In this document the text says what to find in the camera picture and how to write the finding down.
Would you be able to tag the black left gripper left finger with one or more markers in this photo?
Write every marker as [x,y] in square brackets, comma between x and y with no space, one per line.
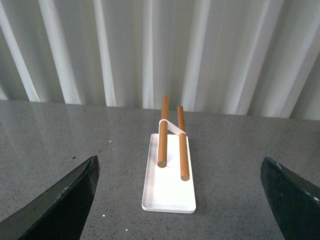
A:
[59,213]

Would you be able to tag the white curtain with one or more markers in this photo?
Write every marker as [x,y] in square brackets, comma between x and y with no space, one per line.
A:
[239,57]

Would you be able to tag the white towel rack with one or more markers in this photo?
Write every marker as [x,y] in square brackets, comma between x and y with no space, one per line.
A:
[168,184]

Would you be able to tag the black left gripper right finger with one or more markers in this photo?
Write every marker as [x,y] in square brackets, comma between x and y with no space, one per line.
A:
[294,201]

